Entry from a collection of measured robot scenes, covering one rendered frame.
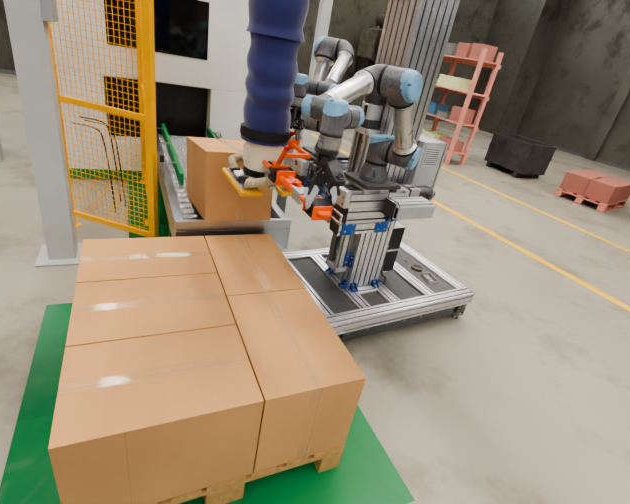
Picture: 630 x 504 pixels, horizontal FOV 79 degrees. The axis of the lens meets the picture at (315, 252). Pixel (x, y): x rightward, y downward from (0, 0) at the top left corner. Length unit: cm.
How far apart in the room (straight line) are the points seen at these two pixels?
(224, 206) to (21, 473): 146
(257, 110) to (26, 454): 166
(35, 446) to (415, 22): 250
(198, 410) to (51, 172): 200
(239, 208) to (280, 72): 91
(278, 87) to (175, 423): 129
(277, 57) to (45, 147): 167
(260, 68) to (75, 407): 135
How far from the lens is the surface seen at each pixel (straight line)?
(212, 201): 226
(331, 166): 125
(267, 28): 169
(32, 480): 197
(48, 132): 285
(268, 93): 170
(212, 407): 134
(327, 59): 250
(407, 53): 219
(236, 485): 171
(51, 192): 297
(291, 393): 140
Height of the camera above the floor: 158
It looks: 28 degrees down
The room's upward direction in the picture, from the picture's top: 11 degrees clockwise
